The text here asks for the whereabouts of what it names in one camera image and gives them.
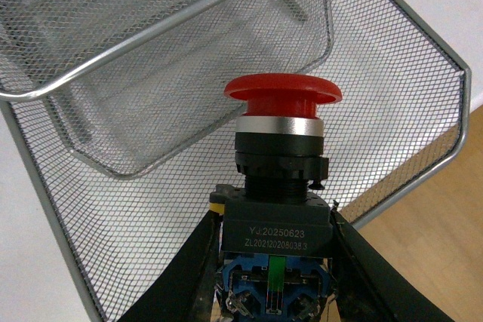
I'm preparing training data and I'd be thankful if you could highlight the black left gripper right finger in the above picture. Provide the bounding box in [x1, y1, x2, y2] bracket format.
[330, 201, 452, 321]

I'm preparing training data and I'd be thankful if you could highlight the red emergency stop button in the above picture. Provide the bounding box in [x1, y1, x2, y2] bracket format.
[210, 73, 342, 321]

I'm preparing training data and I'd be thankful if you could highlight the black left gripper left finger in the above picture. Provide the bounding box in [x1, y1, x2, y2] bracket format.
[120, 211, 220, 321]

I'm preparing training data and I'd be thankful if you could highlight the silver mesh tiered rack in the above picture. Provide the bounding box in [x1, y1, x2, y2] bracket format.
[1, 0, 470, 321]

